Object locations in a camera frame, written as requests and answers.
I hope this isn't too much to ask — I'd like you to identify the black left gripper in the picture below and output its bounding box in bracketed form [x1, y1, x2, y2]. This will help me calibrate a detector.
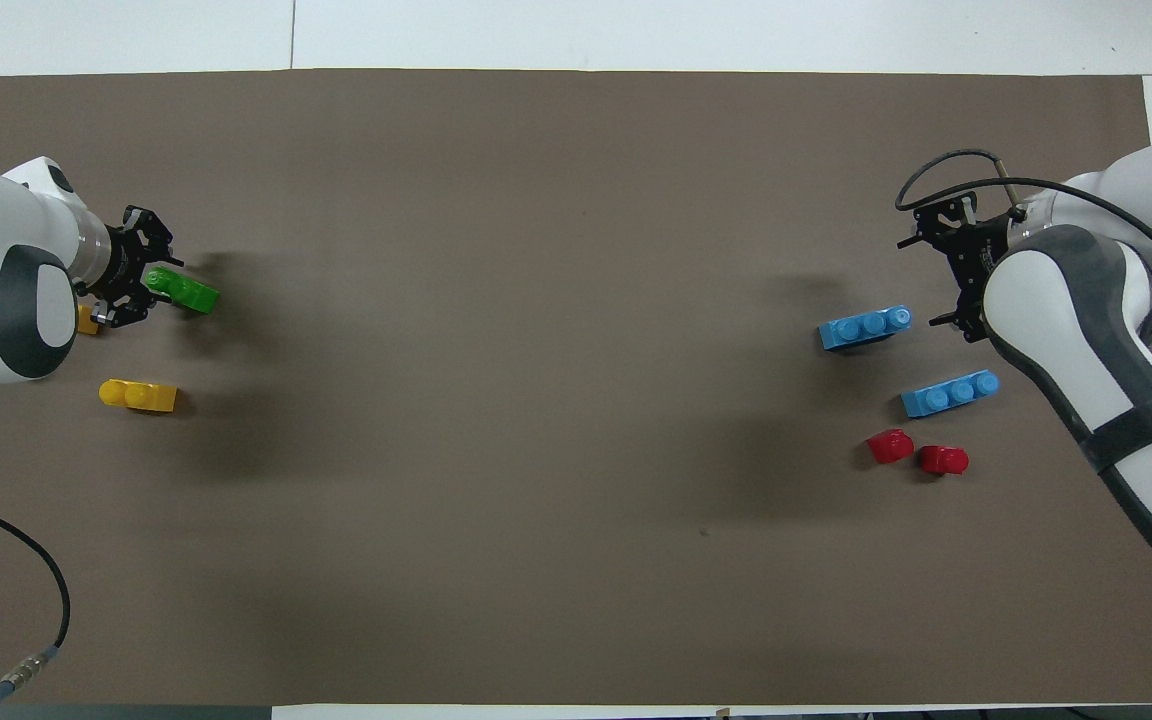
[86, 206, 183, 330]

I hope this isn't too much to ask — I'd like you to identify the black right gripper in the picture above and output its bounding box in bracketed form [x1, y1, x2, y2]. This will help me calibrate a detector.
[897, 197, 1023, 344]

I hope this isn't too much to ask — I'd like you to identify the green two-stud brick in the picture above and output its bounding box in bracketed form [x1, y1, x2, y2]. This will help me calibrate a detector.
[144, 266, 221, 316]

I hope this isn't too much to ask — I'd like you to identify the blue three-stud brick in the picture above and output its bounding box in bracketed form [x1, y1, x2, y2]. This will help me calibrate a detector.
[817, 304, 914, 351]
[900, 370, 1001, 419]

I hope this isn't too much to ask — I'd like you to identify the brown table mat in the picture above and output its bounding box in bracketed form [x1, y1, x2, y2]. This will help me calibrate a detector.
[0, 68, 1152, 706]

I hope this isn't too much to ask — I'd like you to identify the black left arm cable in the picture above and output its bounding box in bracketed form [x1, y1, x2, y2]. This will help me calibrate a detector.
[0, 489, 73, 720]

